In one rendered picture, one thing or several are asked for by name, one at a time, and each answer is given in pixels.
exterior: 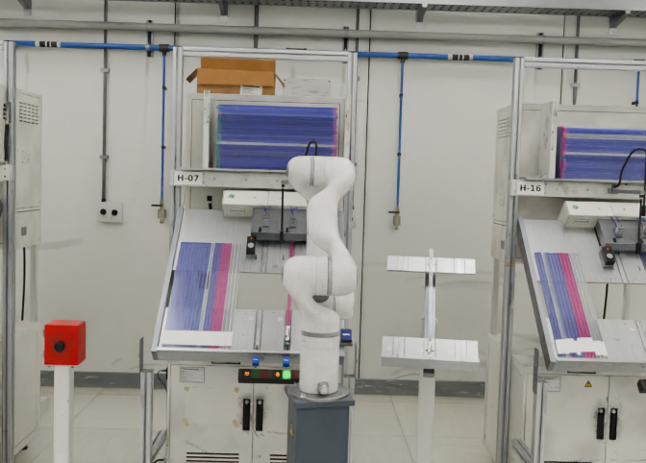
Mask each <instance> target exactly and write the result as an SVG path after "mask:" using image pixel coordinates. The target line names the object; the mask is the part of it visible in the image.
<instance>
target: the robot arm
mask: <svg viewBox="0 0 646 463"><path fill-rule="evenodd" d="M286 176H287V178H288V181H289V182H290V184H291V185H292V187H293V188H294V189H295V190H296V191H297V192H298V193H299V194H301V195H302V196H303V197H304V198H305V199H306V200H307V255H306V256H294V257H291V258H290V259H288V260H287V261H286V262H285V264H284V266H283V267H282V273H281V277H282V284H283V286H284V288H285V289H286V292H287V293H288V294H289V296H290V297H291V298H292V300H293V301H294V302H295V303H296V305H297V307H298V309H299V312H300V316H301V346H300V380H299V382H294V384H292V385H290V386H289V387H288V389H287V392H288V394H289V395H290V396H291V397H293V398H295V399H298V400H302V401H307V402H335V401H340V400H343V399H345V398H347V397H348V396H349V389H348V388H347V387H346V386H344V385H341V384H338V364H339V334H340V320H347V319H351V318H352V317H353V315H354V311H355V297H354V291H355V289H356V288H357V286H358V282H359V272H358V269H357V266H356V263H355V261H354V260H353V259H352V257H351V255H350V254H349V252H348V251H347V249H346V248H345V246H344V244H343V243H342V241H341V238H340V236H339V232H338V224H337V205H338V202H339V201H340V200H341V198H342V197H343V196H344V195H345V194H346V193H347V192H348V191H349V190H350V189H351V188H352V186H353V184H354V182H355V179H356V169H355V166H354V164H353V163H352V162H351V161H350V160H349V159H347V158H338V157H314V156H300V157H295V158H292V159H291V160H290V161H289V162H288V164H287V166H286ZM324 186H326V188H325V187H324Z"/></svg>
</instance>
